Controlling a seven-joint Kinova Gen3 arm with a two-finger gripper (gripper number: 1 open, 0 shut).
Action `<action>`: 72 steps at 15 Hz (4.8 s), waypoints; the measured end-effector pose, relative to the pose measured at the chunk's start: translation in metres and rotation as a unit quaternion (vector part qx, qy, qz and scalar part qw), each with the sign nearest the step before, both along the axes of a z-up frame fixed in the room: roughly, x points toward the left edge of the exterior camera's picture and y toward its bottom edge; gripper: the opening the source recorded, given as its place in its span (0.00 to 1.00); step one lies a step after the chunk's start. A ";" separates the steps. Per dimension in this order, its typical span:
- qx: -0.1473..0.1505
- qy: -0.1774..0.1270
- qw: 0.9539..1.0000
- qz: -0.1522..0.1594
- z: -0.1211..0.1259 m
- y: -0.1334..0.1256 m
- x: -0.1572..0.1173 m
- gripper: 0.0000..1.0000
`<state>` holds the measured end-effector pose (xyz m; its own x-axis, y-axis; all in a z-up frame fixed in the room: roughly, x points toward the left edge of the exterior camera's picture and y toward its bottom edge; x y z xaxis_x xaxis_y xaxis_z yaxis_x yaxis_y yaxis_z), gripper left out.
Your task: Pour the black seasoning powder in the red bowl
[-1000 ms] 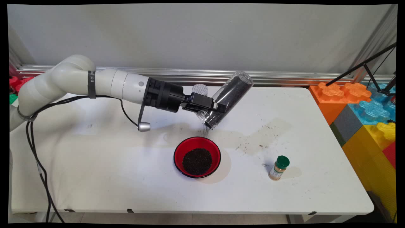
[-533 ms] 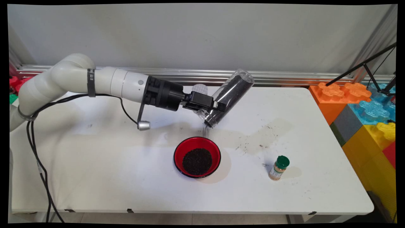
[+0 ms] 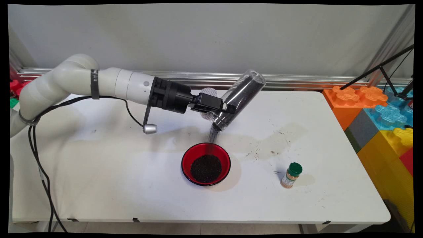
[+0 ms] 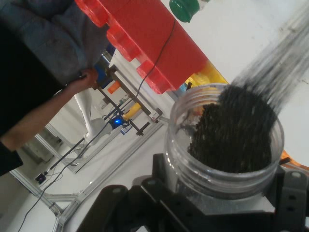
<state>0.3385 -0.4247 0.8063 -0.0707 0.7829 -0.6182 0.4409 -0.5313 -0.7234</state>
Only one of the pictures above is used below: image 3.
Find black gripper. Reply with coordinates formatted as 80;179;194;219
153;77;237;115

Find clear plastic jar black seeds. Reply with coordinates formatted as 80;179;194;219
204;69;266;132

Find cinnamon stick jar perforated lid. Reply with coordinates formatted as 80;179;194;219
200;87;218;120

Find red bowl with black rim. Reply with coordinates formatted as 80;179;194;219
181;142;231;187

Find pile of black seeds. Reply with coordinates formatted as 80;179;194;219
190;154;222;183

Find spice bottle with green cap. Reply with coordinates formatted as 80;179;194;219
281;162;303;189

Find large orange building block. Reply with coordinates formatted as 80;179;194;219
323;86;389;131

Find large grey building block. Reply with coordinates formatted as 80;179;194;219
344;109;380;153

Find black tripod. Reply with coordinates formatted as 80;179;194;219
340;45;414;101

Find large blue building block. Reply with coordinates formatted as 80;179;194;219
364;87;414;131

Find red studded toy block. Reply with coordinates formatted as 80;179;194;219
9;79;32;99

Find large red building block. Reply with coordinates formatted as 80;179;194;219
399;147;414;177

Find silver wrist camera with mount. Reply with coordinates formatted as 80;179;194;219
142;77;159;135

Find aluminium rail along wall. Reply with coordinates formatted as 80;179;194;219
17;68;413;91

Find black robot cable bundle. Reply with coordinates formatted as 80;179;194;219
26;95;146;233

